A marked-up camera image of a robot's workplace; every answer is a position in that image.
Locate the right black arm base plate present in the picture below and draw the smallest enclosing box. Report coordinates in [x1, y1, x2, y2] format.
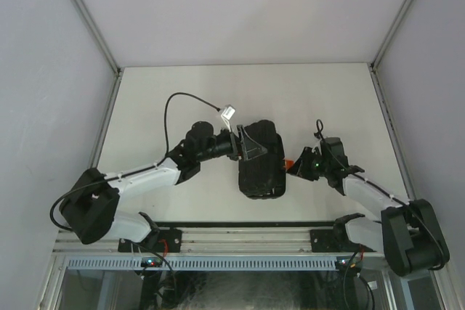
[310, 229, 373, 253]

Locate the black camera cable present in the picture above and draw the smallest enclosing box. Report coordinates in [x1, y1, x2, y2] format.
[49, 92, 222, 231]
[314, 118, 446, 271]

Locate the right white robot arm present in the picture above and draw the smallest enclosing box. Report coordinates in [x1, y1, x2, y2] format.
[286, 137, 450, 277]

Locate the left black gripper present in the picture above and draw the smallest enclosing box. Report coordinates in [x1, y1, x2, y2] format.
[198, 126, 267, 163]

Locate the right black camera cable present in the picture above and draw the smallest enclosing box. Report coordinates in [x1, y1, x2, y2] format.
[314, 118, 446, 271]

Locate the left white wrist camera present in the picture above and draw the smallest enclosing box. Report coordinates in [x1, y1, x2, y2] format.
[219, 105, 236, 131]

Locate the aluminium front frame rail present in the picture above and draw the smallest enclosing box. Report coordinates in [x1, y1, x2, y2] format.
[52, 225, 448, 255]

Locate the black plastic tool case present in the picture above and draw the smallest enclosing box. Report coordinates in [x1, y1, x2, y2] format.
[238, 120, 286, 200]

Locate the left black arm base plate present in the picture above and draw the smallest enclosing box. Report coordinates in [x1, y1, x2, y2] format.
[118, 228, 182, 254]

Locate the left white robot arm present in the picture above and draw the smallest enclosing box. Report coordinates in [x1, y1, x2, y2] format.
[56, 121, 268, 252]

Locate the blue slotted cable duct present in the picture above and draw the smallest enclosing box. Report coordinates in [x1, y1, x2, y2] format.
[67, 256, 338, 272]

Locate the left black camera cable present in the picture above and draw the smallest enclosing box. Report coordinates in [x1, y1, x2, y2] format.
[49, 92, 222, 231]

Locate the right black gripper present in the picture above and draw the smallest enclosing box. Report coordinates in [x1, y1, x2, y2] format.
[286, 147, 330, 181]

